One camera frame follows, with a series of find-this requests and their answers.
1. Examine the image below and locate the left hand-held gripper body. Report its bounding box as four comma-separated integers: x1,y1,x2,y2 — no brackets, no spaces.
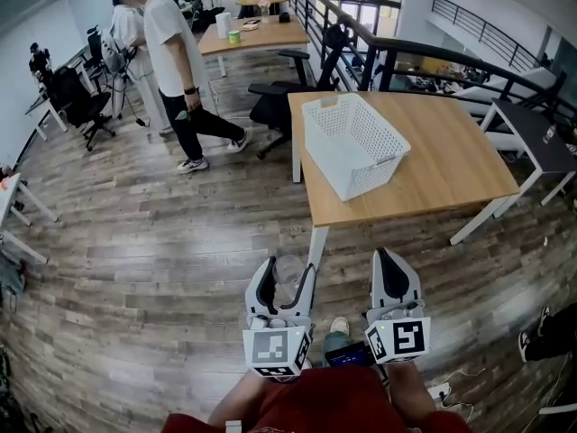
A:
242,307,317,382

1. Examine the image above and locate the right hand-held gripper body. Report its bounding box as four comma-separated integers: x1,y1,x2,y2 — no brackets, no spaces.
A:
362,299,433,365

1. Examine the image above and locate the clear glass cup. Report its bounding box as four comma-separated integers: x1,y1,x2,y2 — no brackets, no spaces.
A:
272,253,307,309

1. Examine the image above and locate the white plastic basket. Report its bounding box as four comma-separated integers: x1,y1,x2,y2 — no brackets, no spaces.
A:
300,92,412,202

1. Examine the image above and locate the person's right forearm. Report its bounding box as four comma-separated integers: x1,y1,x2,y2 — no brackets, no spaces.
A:
386,361,436,426

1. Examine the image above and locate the person's left forearm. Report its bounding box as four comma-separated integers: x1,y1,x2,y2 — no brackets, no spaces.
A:
206,367,268,428

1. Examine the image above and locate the black device with blue screen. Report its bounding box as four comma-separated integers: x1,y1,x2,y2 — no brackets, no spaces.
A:
324,341,373,369

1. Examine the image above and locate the person's jeans leg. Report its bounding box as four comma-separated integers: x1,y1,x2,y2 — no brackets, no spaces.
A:
323,330,355,361

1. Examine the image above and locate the white power adapter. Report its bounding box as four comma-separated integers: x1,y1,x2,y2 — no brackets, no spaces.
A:
426,381,452,401

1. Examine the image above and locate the person's red shirt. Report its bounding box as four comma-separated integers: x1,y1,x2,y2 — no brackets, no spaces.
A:
160,365,474,433

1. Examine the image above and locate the square wooden table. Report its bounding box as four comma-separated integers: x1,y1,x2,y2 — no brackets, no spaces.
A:
287,90,522,272

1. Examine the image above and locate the black office chair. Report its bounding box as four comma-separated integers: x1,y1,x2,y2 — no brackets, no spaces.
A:
187,0,226,33
47,65,116,152
85,24,114,94
248,23,351,161

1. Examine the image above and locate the black top table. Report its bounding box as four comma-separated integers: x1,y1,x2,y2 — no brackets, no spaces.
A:
480,97,577,207

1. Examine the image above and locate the thick black stair railing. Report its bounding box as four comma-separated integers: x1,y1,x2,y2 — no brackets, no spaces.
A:
286,0,577,121

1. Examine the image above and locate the long wooden table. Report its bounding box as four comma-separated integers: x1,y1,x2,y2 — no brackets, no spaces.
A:
197,14,311,78

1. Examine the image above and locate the white desk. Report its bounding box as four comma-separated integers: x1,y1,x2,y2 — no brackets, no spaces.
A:
24,92,69,143
0,172,60,265

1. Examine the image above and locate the thin black balcony railing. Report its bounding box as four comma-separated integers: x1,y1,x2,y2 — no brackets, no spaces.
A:
431,0,554,74

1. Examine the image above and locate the round wooden table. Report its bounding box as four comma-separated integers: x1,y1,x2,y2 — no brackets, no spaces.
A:
235,0,294,17

